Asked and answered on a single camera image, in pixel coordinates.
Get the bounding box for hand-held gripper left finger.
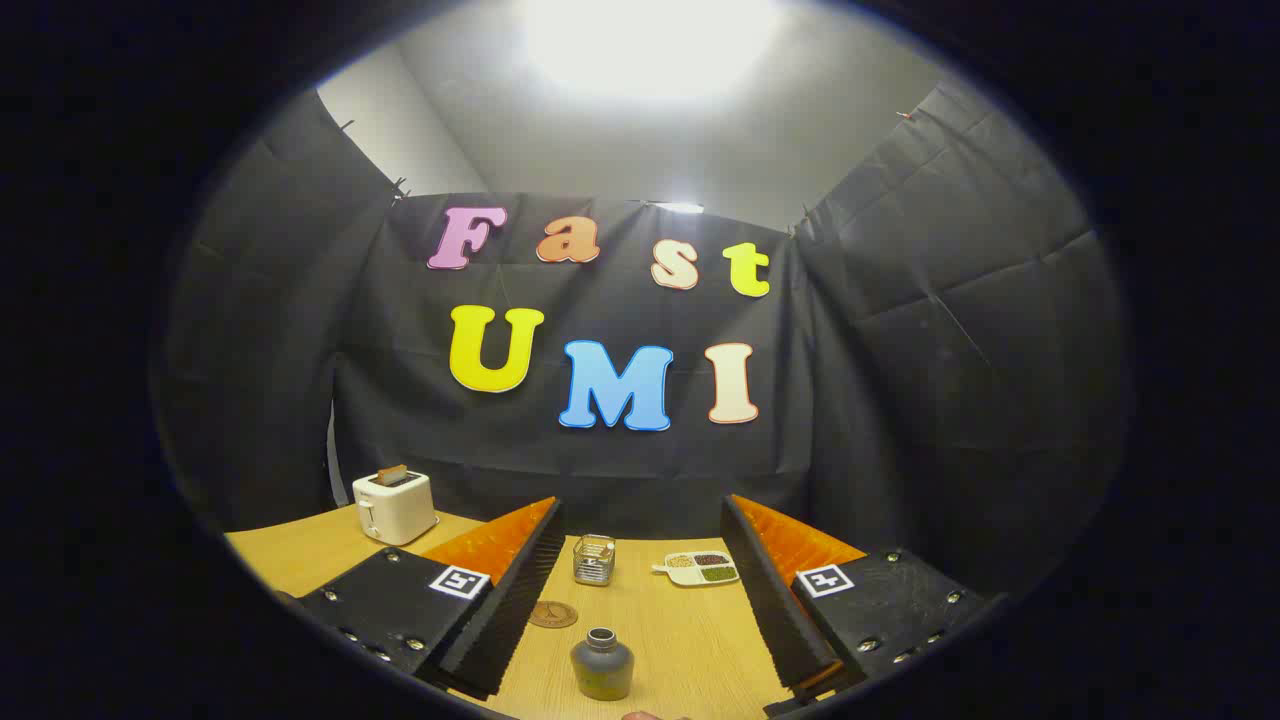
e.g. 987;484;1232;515
297;497;566;701

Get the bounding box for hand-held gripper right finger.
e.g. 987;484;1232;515
720;494;1006;716

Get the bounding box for silver bottle with green label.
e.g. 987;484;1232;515
570;628;636;701

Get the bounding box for white divided dish with beans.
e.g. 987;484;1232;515
652;551;741;587

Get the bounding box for wooden table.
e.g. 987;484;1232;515
224;505;801;720

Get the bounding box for cream toaster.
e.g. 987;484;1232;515
352;468;439;546

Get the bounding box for black backdrop cloth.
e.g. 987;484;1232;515
150;80;1136;601

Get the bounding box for wire basket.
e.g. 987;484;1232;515
573;534;617;587

